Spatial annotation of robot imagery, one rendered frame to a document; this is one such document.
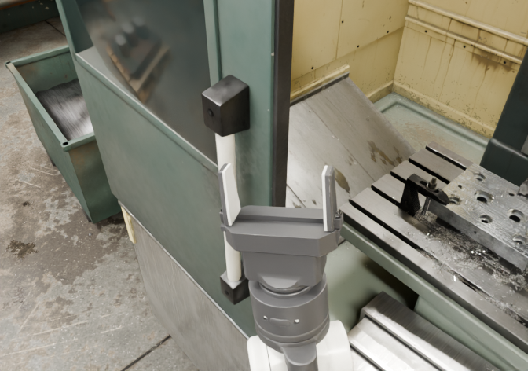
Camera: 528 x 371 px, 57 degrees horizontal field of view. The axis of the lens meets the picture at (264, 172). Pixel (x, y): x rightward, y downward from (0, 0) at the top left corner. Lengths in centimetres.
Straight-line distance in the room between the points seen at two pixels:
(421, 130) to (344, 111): 49
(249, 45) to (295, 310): 37
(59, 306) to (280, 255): 207
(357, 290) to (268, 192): 87
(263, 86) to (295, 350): 37
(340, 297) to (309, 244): 115
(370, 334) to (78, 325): 141
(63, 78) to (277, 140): 254
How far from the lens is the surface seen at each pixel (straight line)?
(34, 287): 263
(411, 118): 248
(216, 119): 74
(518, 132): 190
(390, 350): 144
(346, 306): 161
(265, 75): 70
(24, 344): 246
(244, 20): 70
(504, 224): 146
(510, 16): 219
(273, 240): 49
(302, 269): 51
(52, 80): 320
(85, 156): 239
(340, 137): 198
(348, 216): 148
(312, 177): 183
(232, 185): 51
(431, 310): 148
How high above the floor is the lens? 196
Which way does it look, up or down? 42 degrees down
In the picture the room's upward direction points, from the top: straight up
